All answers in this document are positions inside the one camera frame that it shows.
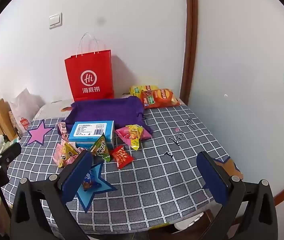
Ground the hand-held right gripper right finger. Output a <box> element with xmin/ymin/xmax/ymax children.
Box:
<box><xmin>196</xmin><ymin>151</ymin><xmax>279</xmax><ymax>240</ymax></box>

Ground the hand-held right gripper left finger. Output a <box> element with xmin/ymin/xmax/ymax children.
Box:
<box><xmin>9</xmin><ymin>150</ymin><xmax>94</xmax><ymax>240</ymax></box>

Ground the green snack packet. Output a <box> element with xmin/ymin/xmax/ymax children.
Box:
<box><xmin>90</xmin><ymin>135</ymin><xmax>111</xmax><ymax>162</ymax></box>

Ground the pink striped snack packet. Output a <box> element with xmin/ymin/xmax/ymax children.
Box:
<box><xmin>58</xmin><ymin>122</ymin><xmax>70</xmax><ymax>142</ymax></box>

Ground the red snack packet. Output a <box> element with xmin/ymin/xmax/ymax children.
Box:
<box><xmin>109</xmin><ymin>145</ymin><xmax>134</xmax><ymax>170</ymax></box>

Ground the pink and yellow snack packet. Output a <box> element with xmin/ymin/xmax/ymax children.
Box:
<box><xmin>114</xmin><ymin>124</ymin><xmax>145</xmax><ymax>151</ymax></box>

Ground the blue snack packet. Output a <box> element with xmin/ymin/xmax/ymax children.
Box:
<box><xmin>82</xmin><ymin>170</ymin><xmax>102</xmax><ymax>189</ymax></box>

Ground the orange paper star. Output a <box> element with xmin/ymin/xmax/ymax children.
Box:
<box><xmin>213</xmin><ymin>155</ymin><xmax>244</xmax><ymax>180</ymax></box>

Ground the blue paper star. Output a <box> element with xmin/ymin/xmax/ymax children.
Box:
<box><xmin>76</xmin><ymin>159</ymin><xmax>119</xmax><ymax>213</ymax></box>

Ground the light pink snack packet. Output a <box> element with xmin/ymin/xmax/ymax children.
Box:
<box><xmin>53</xmin><ymin>144</ymin><xmax>65</xmax><ymax>165</ymax></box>

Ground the grey checked tablecloth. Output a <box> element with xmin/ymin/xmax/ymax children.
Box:
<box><xmin>3</xmin><ymin>104</ymin><xmax>244</xmax><ymax>233</ymax></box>

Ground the blue tissue box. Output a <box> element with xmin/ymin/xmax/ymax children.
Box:
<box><xmin>68</xmin><ymin>120</ymin><xmax>115</xmax><ymax>150</ymax></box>

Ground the white plastic bag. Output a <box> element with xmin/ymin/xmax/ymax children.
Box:
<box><xmin>8</xmin><ymin>88</ymin><xmax>45</xmax><ymax>135</ymax></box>

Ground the purple cloth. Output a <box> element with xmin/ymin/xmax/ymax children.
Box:
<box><xmin>63</xmin><ymin>95</ymin><xmax>154</xmax><ymax>142</ymax></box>

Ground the orange chip bag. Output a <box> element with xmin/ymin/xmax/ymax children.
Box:
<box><xmin>140</xmin><ymin>88</ymin><xmax>180</xmax><ymax>109</ymax></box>

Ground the red paper bag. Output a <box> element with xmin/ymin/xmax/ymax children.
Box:
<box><xmin>64</xmin><ymin>32</ymin><xmax>115</xmax><ymax>102</ymax></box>

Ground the yellow chip bag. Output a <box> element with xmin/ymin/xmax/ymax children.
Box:
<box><xmin>129</xmin><ymin>84</ymin><xmax>159</xmax><ymax>98</ymax></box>

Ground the brown wooden door frame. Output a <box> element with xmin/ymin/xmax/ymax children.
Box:
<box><xmin>179</xmin><ymin>0</ymin><xmax>199</xmax><ymax>105</ymax></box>

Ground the white light switch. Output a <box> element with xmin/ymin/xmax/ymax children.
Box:
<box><xmin>49</xmin><ymin>12</ymin><xmax>63</xmax><ymax>30</ymax></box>

